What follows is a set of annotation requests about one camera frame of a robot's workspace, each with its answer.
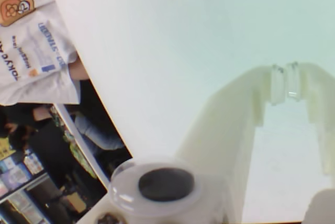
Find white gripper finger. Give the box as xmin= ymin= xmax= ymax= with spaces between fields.
xmin=174 ymin=63 xmax=286 ymax=223
xmin=286 ymin=61 xmax=335 ymax=182

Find person's bare forearm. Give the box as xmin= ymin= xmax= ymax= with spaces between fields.
xmin=67 ymin=58 xmax=90 ymax=81

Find person in blue jeans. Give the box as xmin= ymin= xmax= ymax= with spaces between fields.
xmin=74 ymin=113 xmax=126 ymax=151

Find white metal bar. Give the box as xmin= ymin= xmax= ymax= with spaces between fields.
xmin=51 ymin=103 xmax=110 ymax=191

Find person in black clothes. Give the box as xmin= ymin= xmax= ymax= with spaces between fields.
xmin=0 ymin=103 xmax=79 ymax=209

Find white printed t-shirt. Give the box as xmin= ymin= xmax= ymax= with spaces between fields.
xmin=0 ymin=0 xmax=81 ymax=106

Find dark shelf colourful items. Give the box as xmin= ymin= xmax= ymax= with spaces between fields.
xmin=0 ymin=140 xmax=108 ymax=224

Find yellow paper sign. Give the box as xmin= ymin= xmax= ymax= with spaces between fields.
xmin=0 ymin=140 xmax=17 ymax=161

